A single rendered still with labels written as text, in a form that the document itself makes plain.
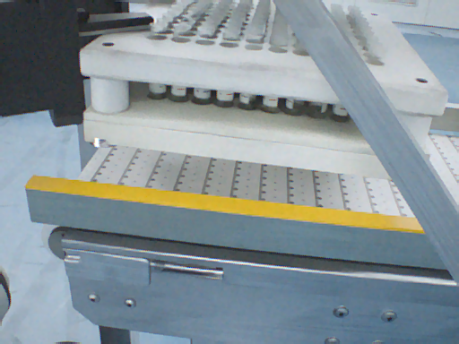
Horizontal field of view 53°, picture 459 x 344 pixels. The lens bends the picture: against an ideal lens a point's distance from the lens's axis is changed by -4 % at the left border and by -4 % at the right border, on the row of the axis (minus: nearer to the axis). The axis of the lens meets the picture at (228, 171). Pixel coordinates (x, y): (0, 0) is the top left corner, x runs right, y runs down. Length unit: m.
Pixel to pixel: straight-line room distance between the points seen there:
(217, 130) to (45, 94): 0.13
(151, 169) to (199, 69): 0.17
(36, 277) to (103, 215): 1.34
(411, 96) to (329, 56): 0.07
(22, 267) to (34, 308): 0.21
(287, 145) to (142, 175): 0.17
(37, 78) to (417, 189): 0.26
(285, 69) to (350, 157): 0.08
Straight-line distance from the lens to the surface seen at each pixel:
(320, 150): 0.33
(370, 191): 0.47
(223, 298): 0.40
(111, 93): 0.34
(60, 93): 0.36
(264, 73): 0.31
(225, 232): 0.35
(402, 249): 0.37
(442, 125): 0.63
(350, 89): 0.28
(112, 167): 0.46
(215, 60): 0.32
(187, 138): 0.33
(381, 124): 0.28
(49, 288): 1.65
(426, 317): 0.43
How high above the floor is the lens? 1.12
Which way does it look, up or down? 30 degrees down
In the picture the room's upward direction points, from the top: 5 degrees clockwise
